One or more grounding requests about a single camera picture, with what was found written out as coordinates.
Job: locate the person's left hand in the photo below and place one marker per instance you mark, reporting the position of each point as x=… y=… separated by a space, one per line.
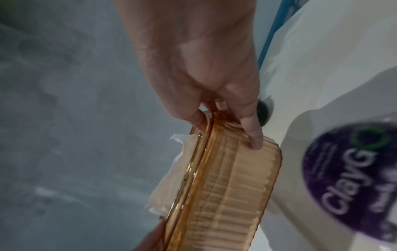
x=152 y=239

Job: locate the person's right hand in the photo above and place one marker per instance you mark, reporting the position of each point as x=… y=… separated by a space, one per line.
x=192 y=61

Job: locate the amber ribbed tissue box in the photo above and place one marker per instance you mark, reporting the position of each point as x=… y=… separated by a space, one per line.
x=226 y=186

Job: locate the white tissue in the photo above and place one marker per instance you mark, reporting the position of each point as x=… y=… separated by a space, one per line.
x=172 y=181

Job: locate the round purple sticker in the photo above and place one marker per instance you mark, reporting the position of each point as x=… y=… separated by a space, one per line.
x=347 y=176

